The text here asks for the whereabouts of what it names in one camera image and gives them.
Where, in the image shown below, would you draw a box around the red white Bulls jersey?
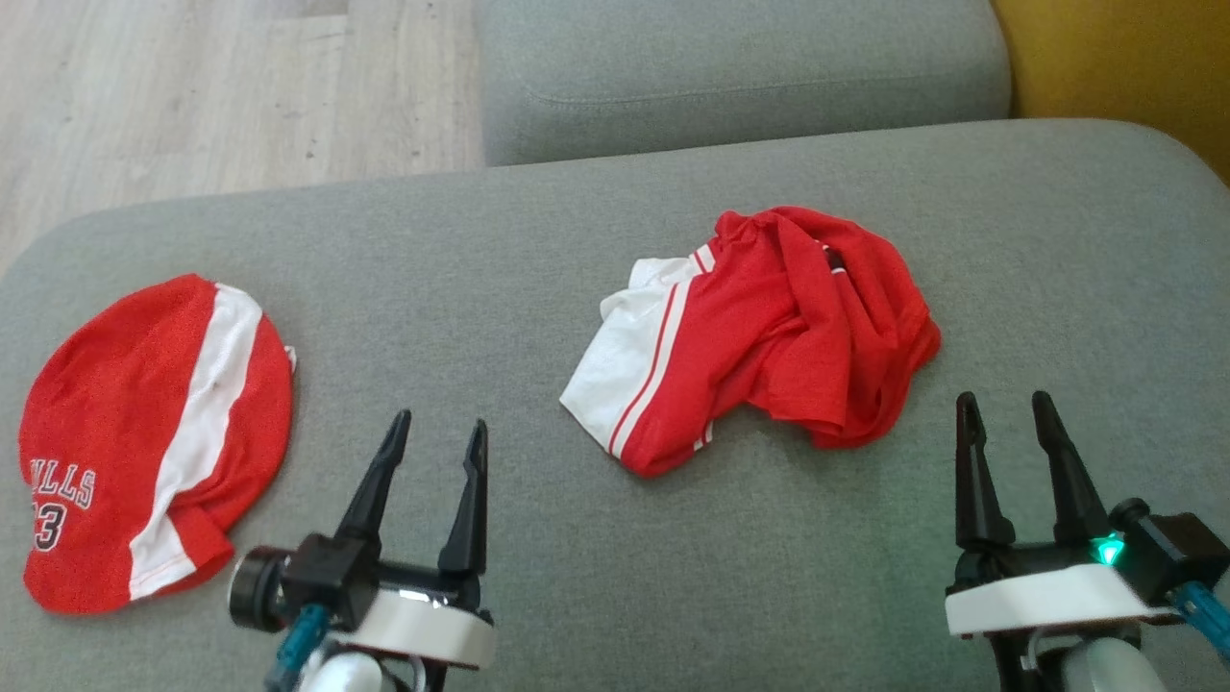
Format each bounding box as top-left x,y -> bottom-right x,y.
17,273 -> 299,616

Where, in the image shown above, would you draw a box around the grey sofa seat cushion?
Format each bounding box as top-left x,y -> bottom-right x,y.
0,118 -> 1230,692

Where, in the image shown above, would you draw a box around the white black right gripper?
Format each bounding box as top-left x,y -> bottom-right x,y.
944,390 -> 1185,641

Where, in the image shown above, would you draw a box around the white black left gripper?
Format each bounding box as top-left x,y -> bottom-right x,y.
330,409 -> 497,672

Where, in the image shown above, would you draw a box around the red garment with white stripes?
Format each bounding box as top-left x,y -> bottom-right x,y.
559,205 -> 943,479

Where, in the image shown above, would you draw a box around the blue-plug left camera cable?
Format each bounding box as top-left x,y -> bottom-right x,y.
264,604 -> 333,692

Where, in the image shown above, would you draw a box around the blue-plug camera cable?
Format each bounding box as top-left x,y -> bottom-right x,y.
1170,581 -> 1230,666
264,604 -> 333,692

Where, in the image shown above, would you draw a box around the blue-plug right camera cable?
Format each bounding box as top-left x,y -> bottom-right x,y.
1170,581 -> 1230,666

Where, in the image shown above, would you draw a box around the yellow cushion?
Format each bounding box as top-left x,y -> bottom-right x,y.
990,0 -> 1230,185

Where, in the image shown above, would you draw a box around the grey sofa back cushion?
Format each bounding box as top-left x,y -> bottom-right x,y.
478,0 -> 1015,167

